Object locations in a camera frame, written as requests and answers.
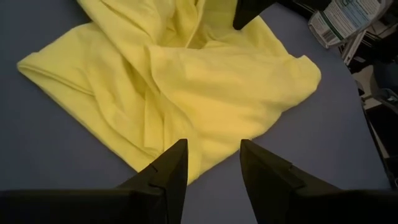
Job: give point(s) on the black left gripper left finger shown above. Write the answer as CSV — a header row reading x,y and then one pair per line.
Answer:
x,y
174,174

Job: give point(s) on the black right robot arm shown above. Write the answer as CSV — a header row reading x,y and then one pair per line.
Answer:
x,y
304,4

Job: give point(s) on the clear plastic bag with label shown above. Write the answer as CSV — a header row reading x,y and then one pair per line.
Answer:
x,y
345,18

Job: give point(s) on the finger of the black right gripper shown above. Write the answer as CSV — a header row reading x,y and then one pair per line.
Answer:
x,y
248,12

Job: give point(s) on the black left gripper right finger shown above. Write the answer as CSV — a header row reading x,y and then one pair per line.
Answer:
x,y
270,180

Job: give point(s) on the yellow t-shirt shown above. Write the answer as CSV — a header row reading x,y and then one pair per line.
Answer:
x,y
186,87

